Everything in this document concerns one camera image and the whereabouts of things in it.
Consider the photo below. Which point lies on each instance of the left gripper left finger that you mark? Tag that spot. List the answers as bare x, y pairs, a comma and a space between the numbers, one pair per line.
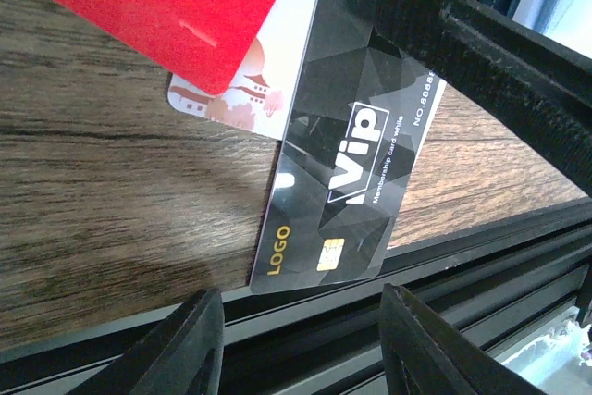
181, 355

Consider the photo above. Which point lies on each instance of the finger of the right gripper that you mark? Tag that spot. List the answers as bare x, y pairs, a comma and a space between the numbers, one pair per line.
538, 88

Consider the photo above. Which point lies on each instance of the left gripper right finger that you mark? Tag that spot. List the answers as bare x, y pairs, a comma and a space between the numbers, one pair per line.
423, 354

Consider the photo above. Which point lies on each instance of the black VIP card bottom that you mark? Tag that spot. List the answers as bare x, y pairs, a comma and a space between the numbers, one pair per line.
358, 118

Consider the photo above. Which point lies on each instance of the black aluminium frame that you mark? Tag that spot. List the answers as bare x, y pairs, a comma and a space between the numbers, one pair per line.
496, 284

